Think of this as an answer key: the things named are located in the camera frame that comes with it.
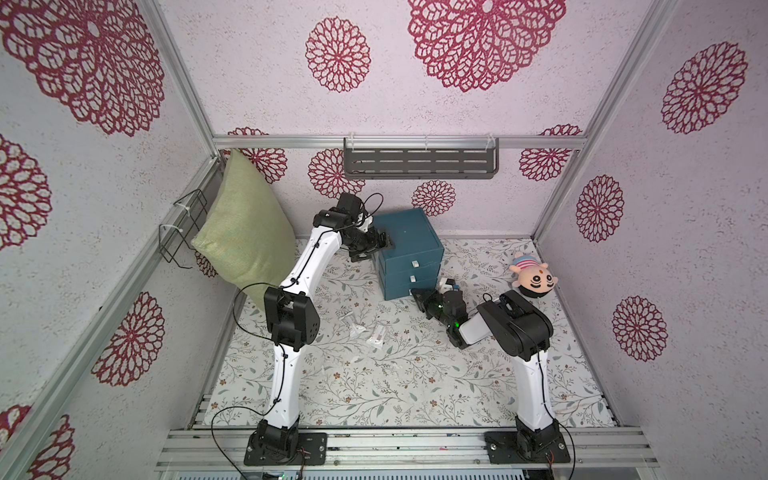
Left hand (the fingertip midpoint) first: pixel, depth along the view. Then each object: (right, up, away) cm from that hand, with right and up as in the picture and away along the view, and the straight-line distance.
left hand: (383, 251), depth 91 cm
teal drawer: (+9, -8, +4) cm, 13 cm away
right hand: (+8, -11, +8) cm, 16 cm away
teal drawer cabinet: (+9, +6, +2) cm, 11 cm away
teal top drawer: (+9, -3, -1) cm, 10 cm away
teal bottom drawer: (+6, -12, +7) cm, 15 cm away
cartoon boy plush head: (+49, -9, +6) cm, 51 cm away
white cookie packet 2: (-2, -27, +1) cm, 28 cm away
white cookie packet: (-9, -25, +3) cm, 27 cm away
